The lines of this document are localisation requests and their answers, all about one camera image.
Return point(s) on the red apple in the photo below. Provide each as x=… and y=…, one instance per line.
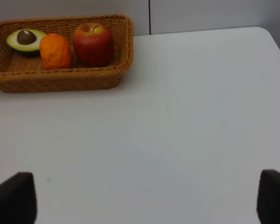
x=93, y=44

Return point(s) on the halved avocado with pit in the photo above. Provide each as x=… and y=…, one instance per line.
x=26, y=41

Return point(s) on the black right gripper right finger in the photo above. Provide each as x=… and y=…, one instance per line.
x=268, y=200

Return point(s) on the light orange wicker basket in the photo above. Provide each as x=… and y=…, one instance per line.
x=23, y=74

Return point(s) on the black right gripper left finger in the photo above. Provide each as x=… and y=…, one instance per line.
x=18, y=201

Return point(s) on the orange tangerine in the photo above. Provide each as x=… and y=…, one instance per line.
x=55, y=52

